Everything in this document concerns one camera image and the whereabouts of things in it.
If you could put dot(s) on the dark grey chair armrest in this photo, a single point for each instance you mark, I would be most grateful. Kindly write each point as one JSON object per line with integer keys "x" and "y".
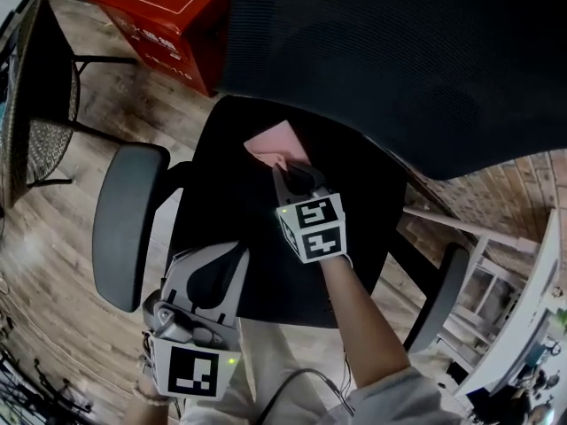
{"x": 126, "y": 219}
{"x": 443, "y": 290}

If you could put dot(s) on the person's left forearm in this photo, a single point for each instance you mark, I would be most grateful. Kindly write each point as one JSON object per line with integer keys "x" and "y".
{"x": 150, "y": 414}

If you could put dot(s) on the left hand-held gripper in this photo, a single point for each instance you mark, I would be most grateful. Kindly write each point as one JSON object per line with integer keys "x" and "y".
{"x": 195, "y": 365}

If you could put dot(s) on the person's right forearm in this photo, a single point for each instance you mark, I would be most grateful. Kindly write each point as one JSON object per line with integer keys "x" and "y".
{"x": 359, "y": 317}

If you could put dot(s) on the woven wicker chair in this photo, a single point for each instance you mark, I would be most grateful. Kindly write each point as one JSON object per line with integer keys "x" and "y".
{"x": 35, "y": 140}

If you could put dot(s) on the person's white trousers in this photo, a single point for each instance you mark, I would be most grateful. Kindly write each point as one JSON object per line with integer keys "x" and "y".
{"x": 274, "y": 352}

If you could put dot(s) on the red printed box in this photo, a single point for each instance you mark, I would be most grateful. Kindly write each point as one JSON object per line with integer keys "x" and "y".
{"x": 164, "y": 20}

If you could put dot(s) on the pink cloth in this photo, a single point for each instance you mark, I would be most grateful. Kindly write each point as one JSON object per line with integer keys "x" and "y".
{"x": 277, "y": 142}

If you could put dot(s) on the green potted plant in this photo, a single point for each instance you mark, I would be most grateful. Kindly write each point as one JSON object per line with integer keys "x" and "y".
{"x": 561, "y": 317}

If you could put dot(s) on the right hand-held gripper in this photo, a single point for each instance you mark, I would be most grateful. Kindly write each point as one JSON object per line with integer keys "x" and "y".
{"x": 316, "y": 228}

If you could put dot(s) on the white table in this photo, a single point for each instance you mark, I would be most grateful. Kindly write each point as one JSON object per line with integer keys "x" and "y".
{"x": 527, "y": 308}

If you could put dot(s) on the black office chair seat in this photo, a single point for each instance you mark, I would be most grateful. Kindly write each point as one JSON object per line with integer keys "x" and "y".
{"x": 363, "y": 202}

